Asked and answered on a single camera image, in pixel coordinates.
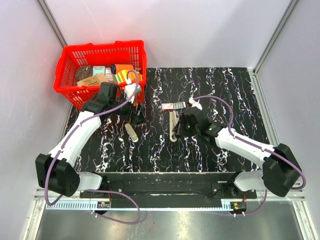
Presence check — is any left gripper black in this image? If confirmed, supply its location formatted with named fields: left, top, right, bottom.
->
left=110, top=91, right=147, bottom=126

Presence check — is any pale green stapler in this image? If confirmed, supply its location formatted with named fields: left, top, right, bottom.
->
left=124, top=123, right=139, bottom=143

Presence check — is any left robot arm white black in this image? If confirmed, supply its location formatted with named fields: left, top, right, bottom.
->
left=35, top=82, right=145, bottom=198

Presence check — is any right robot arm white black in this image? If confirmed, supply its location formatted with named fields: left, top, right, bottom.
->
left=173, top=106, right=302, bottom=198

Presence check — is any staple box red white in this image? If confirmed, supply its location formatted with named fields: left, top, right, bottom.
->
left=161, top=102, right=186, bottom=111

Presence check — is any yellow orange snack box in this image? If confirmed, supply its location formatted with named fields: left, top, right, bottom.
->
left=113, top=69, right=143, bottom=85

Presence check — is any black marble pattern mat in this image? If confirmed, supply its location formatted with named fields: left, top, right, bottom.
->
left=74, top=67, right=269, bottom=173

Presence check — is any pink white small box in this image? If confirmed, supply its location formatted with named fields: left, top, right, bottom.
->
left=105, top=67, right=114, bottom=82

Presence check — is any orange can blue lid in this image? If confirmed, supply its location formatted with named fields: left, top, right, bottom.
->
left=110, top=64, right=135, bottom=75

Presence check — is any brown cardboard packet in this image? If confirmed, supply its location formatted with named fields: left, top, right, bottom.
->
left=77, top=73, right=109, bottom=87

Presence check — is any teal small box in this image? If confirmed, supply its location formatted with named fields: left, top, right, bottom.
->
left=92, top=65, right=106, bottom=76

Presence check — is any red plastic shopping basket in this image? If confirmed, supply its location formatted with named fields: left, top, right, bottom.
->
left=53, top=40, right=148, bottom=110

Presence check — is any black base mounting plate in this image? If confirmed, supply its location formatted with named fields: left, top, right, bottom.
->
left=74, top=172, right=258, bottom=210

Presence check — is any brown round cookie pack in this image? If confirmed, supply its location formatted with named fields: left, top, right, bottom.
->
left=74, top=65, right=93, bottom=82

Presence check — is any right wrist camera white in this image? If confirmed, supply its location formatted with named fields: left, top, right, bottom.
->
left=188, top=97, right=203, bottom=110

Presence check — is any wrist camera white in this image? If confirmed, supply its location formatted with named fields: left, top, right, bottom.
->
left=188, top=97, right=203, bottom=110
left=124, top=78, right=142, bottom=104

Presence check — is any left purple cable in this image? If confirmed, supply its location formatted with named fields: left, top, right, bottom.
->
left=44, top=70, right=142, bottom=225

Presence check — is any purple cable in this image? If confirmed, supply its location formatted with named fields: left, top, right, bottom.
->
left=44, top=70, right=142, bottom=225
left=191, top=94, right=307, bottom=216

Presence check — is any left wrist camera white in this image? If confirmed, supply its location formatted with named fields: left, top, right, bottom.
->
left=124, top=78, right=142, bottom=104

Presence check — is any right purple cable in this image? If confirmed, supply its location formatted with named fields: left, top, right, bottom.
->
left=191, top=94, right=307, bottom=216

